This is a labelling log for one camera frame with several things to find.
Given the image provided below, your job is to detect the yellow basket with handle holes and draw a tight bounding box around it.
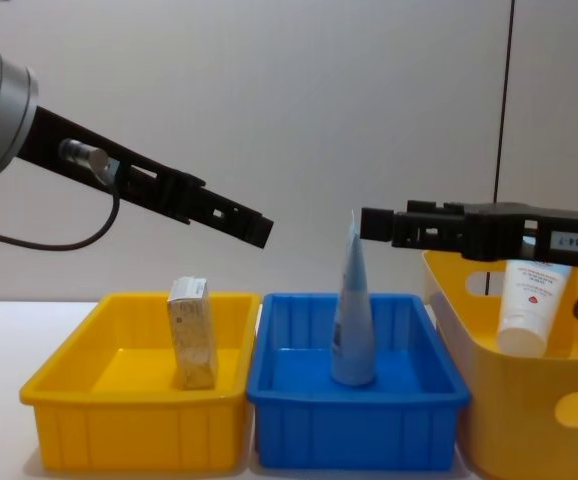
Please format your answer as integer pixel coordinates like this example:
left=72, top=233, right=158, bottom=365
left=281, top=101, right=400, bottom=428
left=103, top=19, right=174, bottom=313
left=421, top=249, right=578, bottom=480

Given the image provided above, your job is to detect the shallow yellow plastic bin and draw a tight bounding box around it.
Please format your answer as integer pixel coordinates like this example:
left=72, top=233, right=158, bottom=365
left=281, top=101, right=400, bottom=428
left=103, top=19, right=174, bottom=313
left=18, top=291, right=262, bottom=472

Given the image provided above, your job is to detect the dark left gripper cable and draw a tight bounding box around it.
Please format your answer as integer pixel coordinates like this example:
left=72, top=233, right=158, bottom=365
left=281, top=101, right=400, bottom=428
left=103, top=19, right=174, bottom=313
left=0, top=138, right=123, bottom=251

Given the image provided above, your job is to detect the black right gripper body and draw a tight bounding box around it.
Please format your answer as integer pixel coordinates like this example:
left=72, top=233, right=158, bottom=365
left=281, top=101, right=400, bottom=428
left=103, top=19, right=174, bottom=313
left=461, top=201, right=578, bottom=269

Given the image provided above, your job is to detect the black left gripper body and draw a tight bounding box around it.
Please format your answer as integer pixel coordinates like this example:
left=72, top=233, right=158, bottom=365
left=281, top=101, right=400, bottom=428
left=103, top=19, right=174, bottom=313
left=16, top=105, right=207, bottom=224

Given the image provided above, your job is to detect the beige cardboard carton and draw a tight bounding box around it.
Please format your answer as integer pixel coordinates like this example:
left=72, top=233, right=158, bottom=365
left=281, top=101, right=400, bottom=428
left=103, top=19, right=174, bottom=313
left=166, top=276, right=219, bottom=392

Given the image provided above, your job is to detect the white cream tube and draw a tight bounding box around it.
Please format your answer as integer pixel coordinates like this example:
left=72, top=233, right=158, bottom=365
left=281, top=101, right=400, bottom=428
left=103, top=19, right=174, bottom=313
left=496, top=259, right=573, bottom=359

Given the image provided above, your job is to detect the light blue tube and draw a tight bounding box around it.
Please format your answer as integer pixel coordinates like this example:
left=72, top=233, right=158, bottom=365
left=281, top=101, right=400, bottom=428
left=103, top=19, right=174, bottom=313
left=329, top=209, right=377, bottom=388

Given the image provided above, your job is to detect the blue plastic bin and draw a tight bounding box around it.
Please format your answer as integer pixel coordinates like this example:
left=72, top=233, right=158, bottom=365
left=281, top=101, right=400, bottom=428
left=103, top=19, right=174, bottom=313
left=245, top=292, right=472, bottom=473

